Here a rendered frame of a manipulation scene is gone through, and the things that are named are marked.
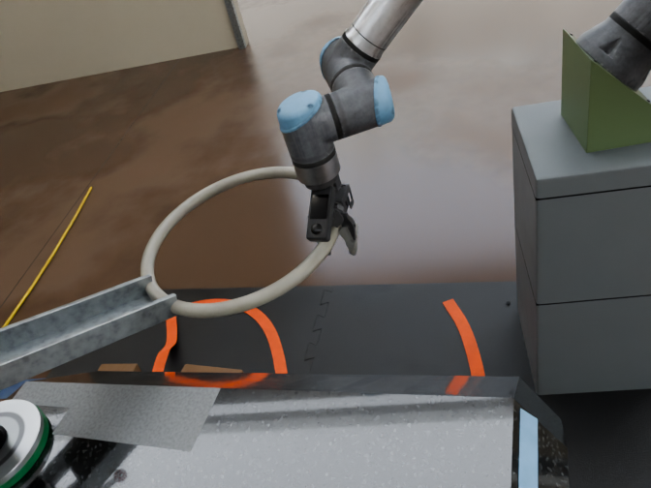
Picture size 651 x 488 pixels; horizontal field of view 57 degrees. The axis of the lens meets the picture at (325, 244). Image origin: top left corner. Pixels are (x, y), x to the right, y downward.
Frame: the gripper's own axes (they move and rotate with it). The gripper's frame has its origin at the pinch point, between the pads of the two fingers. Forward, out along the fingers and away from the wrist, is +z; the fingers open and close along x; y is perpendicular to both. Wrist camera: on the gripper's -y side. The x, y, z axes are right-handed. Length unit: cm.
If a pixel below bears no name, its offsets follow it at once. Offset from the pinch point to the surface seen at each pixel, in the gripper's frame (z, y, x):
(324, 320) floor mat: 89, 54, 44
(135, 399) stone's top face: 2, -41, 32
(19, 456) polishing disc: -2, -58, 46
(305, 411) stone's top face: 2.9, -38.4, -3.5
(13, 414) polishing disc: -2, -50, 55
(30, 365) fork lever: -15, -46, 43
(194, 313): -6.0, -24.5, 23.2
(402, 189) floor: 96, 150, 32
